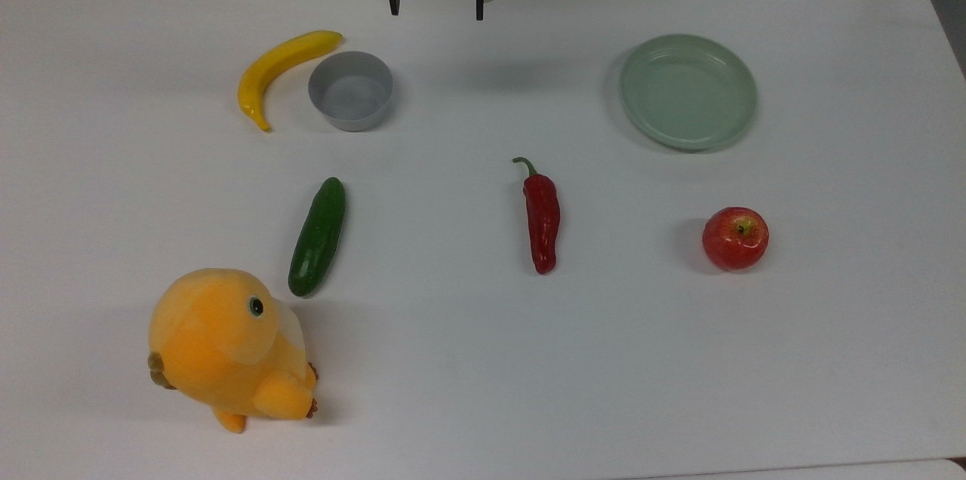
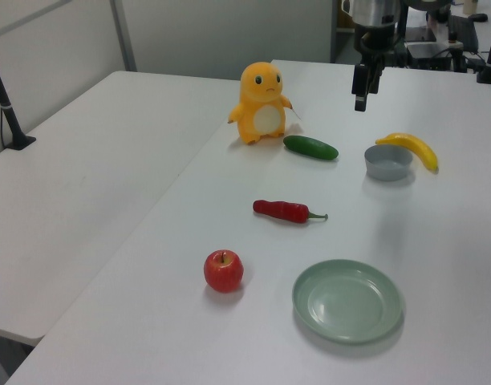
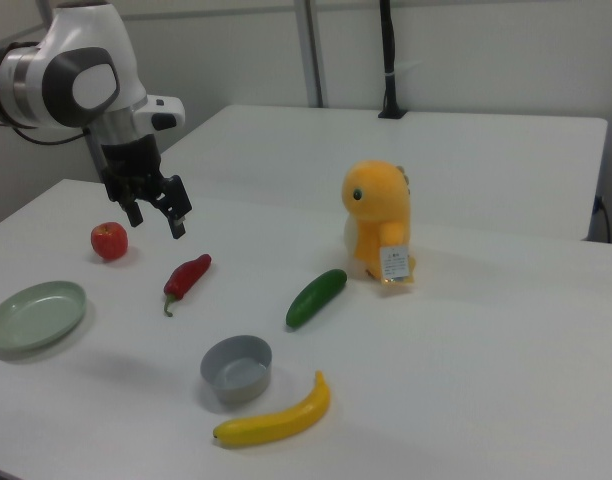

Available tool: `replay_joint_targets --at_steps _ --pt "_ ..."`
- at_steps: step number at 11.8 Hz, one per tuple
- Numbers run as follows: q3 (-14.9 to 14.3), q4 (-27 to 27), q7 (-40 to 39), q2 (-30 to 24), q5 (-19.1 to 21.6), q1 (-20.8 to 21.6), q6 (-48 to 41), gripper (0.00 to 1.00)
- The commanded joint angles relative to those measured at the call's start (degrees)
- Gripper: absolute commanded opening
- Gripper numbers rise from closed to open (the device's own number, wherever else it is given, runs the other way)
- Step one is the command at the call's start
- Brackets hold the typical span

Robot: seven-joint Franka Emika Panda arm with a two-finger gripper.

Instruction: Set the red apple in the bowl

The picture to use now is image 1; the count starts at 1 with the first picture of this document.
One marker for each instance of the red apple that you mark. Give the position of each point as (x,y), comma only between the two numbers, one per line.
(736,238)

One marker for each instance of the orange plush toy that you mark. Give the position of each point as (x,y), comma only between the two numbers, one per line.
(226,348)

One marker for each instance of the pale green plate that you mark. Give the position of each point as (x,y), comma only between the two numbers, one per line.
(688,91)

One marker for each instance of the yellow banana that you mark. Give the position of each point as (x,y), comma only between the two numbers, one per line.
(272,69)

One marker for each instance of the green cucumber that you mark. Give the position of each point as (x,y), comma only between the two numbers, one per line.
(318,237)

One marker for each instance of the red chili pepper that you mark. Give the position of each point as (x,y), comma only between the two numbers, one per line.
(542,220)

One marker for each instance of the grey bowl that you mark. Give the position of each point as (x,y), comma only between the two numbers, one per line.
(351,91)

